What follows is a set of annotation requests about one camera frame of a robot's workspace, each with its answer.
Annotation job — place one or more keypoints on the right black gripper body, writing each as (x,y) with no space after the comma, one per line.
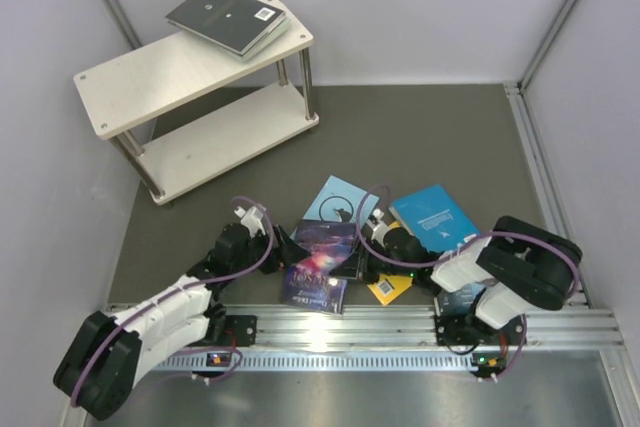
(371,266)

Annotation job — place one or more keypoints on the pale green book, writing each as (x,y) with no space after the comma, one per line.
(251,25)

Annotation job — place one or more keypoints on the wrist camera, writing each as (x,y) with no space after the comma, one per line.
(251,218)
(378,227)

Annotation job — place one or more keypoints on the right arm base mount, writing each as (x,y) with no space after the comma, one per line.
(464,333)

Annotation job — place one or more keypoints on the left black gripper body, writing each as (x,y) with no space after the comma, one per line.
(271,261)

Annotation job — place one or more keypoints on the light blue cat book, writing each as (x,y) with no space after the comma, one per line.
(338,201)

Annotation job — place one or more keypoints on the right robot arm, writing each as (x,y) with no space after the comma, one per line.
(523,267)

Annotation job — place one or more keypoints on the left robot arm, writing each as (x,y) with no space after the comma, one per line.
(110,354)

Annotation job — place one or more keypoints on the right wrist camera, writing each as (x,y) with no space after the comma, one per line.
(378,227)

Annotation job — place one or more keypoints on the white two-tier shelf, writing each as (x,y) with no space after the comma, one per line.
(183,112)

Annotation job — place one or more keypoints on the dark blue castle book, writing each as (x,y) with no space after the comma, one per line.
(458,302)

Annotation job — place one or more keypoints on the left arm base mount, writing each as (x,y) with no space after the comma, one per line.
(231,331)

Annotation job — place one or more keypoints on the purple Robinson Crusoe book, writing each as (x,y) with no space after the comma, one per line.
(307,283)

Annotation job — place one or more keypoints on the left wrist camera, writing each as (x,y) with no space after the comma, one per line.
(251,218)

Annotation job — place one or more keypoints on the slotted cable duct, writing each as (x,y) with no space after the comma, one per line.
(267,361)

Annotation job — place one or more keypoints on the blue paperback book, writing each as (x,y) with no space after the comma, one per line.
(434,218)

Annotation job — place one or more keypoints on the black shiny book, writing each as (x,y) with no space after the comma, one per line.
(203,18)

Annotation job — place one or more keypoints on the yellow book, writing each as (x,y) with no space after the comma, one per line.
(389,288)

